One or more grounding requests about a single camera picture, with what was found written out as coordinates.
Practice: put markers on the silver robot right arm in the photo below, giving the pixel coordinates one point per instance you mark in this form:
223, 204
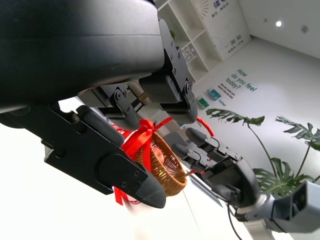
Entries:
260, 207

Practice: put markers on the white open shelf unit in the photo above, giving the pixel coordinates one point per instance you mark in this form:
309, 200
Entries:
190, 40

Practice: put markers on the large monstera plant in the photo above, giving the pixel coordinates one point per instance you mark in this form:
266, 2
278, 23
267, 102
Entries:
282, 180

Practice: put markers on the round ceiling light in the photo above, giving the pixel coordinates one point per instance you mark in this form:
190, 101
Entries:
278, 24

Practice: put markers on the red apple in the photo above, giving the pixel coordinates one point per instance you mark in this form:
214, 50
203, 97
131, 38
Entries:
158, 155

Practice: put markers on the teal wall picture card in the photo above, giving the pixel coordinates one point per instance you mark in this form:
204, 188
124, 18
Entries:
213, 94

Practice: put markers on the white cylinder with brass tip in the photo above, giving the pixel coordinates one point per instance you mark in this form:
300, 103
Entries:
136, 90

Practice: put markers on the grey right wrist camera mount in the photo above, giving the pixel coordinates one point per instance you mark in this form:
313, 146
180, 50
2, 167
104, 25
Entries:
287, 207

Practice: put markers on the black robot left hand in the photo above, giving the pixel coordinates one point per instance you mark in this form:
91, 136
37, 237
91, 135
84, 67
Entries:
75, 50

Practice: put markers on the round ceiling detector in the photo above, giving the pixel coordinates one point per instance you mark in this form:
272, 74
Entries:
305, 28

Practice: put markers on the red printed ribbon bow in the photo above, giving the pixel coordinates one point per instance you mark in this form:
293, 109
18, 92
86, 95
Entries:
142, 132

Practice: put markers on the green wall picture card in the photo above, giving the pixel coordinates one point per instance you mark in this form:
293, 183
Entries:
202, 103

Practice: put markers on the small green shelf plant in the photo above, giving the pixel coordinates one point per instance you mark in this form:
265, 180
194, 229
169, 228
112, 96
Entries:
172, 34

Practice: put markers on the grey armchair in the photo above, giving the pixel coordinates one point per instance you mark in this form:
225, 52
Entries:
175, 137

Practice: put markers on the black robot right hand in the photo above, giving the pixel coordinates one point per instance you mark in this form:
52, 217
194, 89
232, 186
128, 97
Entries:
235, 180

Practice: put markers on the white wall banner with text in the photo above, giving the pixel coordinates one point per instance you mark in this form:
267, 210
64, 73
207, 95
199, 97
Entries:
225, 27

